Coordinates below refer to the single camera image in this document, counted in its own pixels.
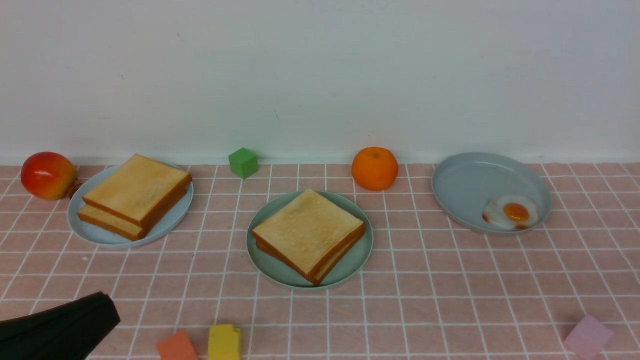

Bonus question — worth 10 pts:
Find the toast slice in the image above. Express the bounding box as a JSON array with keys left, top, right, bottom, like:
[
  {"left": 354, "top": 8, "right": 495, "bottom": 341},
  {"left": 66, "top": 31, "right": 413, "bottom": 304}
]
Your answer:
[
  {"left": 77, "top": 189, "right": 187, "bottom": 242},
  {"left": 256, "top": 237, "right": 360, "bottom": 286},
  {"left": 82, "top": 153, "right": 192, "bottom": 227},
  {"left": 251, "top": 188, "right": 366, "bottom": 281}
]

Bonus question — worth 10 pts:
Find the pink block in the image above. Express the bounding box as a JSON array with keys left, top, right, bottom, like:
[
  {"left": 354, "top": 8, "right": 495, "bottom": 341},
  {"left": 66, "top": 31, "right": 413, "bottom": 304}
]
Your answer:
[{"left": 562, "top": 314, "right": 614, "bottom": 360}]

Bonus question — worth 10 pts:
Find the light blue bread plate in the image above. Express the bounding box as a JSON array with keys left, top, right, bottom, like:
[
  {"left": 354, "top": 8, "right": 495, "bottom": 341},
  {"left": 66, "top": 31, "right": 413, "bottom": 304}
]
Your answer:
[{"left": 66, "top": 164, "right": 195, "bottom": 249}]

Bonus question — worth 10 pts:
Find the red yellow apple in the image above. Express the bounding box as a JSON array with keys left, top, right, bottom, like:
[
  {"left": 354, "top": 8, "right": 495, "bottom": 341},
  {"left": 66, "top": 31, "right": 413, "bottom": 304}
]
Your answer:
[{"left": 20, "top": 152, "right": 82, "bottom": 201}]

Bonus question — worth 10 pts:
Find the teal center plate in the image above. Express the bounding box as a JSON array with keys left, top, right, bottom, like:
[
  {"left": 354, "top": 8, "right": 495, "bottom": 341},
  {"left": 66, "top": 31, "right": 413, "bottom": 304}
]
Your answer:
[{"left": 246, "top": 190, "right": 374, "bottom": 290}]

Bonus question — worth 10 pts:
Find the grey egg plate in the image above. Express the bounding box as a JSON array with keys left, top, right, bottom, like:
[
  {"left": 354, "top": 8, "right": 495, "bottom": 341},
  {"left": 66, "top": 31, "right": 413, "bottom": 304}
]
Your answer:
[{"left": 431, "top": 152, "right": 553, "bottom": 236}]

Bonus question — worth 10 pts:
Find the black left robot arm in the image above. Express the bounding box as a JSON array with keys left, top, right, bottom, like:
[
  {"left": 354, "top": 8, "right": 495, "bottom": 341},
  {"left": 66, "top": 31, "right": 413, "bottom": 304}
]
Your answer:
[{"left": 0, "top": 291, "right": 121, "bottom": 360}]

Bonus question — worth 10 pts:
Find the orange fruit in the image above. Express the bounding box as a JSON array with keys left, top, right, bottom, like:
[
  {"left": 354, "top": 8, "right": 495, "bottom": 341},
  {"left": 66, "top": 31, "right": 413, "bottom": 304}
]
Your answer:
[{"left": 350, "top": 146, "right": 399, "bottom": 191}]

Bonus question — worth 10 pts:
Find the right fried egg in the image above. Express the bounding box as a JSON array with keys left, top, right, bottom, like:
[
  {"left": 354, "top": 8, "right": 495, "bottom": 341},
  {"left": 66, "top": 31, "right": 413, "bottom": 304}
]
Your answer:
[{"left": 482, "top": 194, "right": 539, "bottom": 231}]

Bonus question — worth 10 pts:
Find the pink checkered tablecloth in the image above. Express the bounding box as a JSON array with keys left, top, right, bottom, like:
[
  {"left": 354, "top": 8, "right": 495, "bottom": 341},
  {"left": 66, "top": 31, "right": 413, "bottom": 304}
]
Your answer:
[{"left": 0, "top": 162, "right": 640, "bottom": 360}]

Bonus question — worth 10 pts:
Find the green cube block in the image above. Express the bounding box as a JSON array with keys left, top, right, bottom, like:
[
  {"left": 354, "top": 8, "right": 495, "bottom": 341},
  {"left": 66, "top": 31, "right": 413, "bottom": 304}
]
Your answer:
[{"left": 228, "top": 147, "right": 259, "bottom": 180}]

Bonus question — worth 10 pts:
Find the yellow block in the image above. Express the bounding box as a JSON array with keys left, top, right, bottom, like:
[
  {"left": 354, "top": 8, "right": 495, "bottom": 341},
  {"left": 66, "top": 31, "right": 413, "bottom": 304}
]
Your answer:
[{"left": 207, "top": 324, "right": 242, "bottom": 360}]

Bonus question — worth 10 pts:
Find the orange block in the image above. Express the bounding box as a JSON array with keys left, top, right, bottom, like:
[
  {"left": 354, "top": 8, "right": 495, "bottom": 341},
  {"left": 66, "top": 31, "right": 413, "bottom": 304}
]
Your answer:
[{"left": 155, "top": 330, "right": 199, "bottom": 360}]

